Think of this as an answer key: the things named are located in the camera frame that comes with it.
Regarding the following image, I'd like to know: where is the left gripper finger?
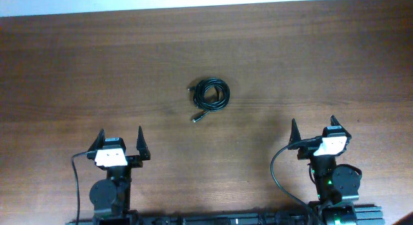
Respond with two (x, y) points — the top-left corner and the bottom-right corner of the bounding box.
(136, 126), (151, 161)
(88, 128), (105, 152)

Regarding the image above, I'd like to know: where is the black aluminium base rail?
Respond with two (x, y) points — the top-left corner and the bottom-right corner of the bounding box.
(66, 204), (385, 225)

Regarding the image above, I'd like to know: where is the black cable bundle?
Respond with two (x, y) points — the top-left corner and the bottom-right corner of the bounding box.
(186, 77), (231, 124)

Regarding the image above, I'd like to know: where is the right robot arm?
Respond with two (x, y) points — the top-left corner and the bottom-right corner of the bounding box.
(288, 116), (362, 224)

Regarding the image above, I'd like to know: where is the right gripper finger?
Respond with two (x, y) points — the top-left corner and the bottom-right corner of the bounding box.
(288, 118), (301, 150)
(330, 115), (352, 138)

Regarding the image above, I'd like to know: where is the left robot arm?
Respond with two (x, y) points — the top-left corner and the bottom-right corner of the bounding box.
(86, 127), (150, 224)

